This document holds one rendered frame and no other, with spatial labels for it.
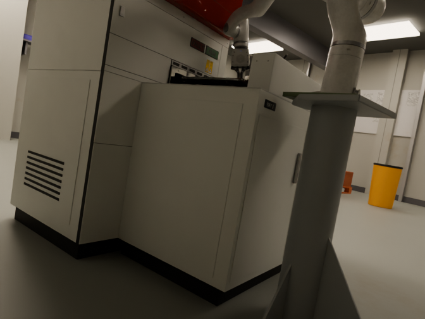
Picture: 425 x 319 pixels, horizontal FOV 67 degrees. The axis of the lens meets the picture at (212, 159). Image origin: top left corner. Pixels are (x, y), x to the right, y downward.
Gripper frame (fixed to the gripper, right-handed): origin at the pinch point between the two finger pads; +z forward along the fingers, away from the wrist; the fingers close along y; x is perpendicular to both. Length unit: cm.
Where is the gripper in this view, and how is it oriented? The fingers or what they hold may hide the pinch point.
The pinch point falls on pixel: (240, 76)
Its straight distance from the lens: 188.4
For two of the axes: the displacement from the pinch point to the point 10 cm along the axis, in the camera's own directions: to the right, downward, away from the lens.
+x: 1.1, -0.4, 9.9
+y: 9.9, 0.3, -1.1
